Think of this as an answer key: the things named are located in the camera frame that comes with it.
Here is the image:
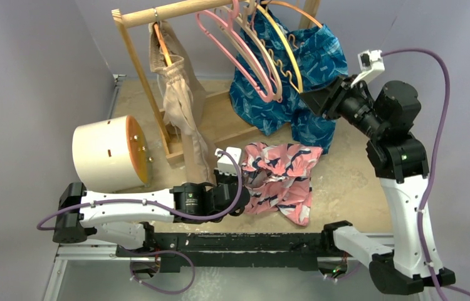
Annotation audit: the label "pink plastic hanger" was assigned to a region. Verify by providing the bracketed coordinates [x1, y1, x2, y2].
[195, 0, 275, 104]

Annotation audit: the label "pink floral shorts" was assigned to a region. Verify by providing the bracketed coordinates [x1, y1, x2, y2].
[241, 142, 323, 226]

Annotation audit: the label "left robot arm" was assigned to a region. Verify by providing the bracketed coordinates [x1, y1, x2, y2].
[50, 172, 251, 256]

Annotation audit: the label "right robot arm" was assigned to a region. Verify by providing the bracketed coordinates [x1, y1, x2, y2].
[300, 77, 456, 295]

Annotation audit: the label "yellow wavy hanger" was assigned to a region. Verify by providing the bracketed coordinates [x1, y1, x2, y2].
[256, 4, 303, 93]

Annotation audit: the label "blue shark print shorts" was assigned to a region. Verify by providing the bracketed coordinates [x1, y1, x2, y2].
[229, 11, 348, 153]

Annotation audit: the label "orange hanger with blue shorts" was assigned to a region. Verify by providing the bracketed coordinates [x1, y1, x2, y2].
[264, 1, 323, 28]

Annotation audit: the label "beige plastic hanger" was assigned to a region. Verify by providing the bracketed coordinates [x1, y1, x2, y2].
[214, 1, 283, 103]

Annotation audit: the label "orange hanger with beige shorts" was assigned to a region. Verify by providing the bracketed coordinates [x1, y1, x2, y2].
[153, 23, 172, 66]

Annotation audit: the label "wooden clothes rack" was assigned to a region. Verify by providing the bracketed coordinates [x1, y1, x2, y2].
[111, 0, 321, 167]

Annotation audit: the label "white cylinder with orange lid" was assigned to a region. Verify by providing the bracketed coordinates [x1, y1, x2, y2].
[71, 115, 150, 193]

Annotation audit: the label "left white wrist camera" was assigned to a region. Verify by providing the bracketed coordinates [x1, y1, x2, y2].
[215, 147, 242, 175]

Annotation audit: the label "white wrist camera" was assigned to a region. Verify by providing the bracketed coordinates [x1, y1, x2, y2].
[215, 147, 242, 175]
[350, 50, 385, 88]

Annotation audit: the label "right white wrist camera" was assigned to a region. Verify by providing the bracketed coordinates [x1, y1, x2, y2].
[350, 50, 385, 88]

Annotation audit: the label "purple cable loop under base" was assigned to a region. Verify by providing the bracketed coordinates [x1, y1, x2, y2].
[129, 249, 197, 296]

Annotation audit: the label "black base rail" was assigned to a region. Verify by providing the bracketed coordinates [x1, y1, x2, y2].
[56, 231, 398, 274]

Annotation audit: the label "beige drawstring shorts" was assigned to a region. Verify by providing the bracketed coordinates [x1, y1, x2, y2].
[149, 20, 216, 184]

